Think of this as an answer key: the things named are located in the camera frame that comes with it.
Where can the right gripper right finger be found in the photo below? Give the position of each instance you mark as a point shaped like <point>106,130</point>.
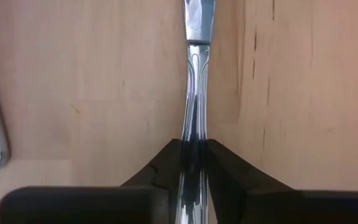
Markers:
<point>291,208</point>

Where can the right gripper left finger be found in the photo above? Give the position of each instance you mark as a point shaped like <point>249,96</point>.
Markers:
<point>89,205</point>

